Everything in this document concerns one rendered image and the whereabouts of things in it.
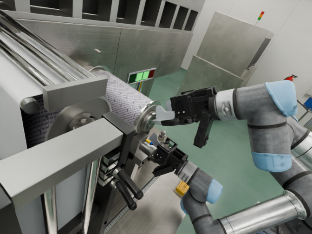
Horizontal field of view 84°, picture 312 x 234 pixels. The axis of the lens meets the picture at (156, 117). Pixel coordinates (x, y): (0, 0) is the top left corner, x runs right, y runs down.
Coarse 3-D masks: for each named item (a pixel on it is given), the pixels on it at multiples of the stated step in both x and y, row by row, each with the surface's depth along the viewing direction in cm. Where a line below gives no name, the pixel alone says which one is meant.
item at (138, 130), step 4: (96, 72) 63; (148, 108) 55; (152, 108) 57; (144, 112) 54; (148, 112) 56; (144, 116) 55; (140, 120) 54; (140, 124) 56; (136, 128) 55; (140, 128) 58; (136, 132) 58; (140, 132) 60
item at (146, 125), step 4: (152, 112) 57; (148, 116) 56; (152, 116) 56; (144, 120) 55; (148, 120) 55; (144, 124) 56; (148, 124) 57; (152, 124) 60; (144, 128) 56; (148, 128) 59
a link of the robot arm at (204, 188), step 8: (192, 176) 60; (200, 176) 60; (208, 176) 61; (192, 184) 60; (200, 184) 59; (208, 184) 59; (216, 184) 59; (192, 192) 62; (200, 192) 60; (208, 192) 58; (216, 192) 58; (200, 200) 61; (208, 200) 59; (216, 200) 58
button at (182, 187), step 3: (180, 183) 82; (183, 183) 83; (177, 186) 81; (180, 186) 81; (183, 186) 82; (186, 186) 82; (177, 189) 80; (180, 189) 80; (183, 189) 80; (186, 189) 81; (180, 192) 80; (183, 192) 79
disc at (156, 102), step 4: (156, 100) 57; (148, 104) 53; (152, 104) 56; (156, 104) 58; (160, 104) 61; (144, 108) 53; (140, 112) 52; (140, 116) 53; (136, 120) 53; (136, 124) 54
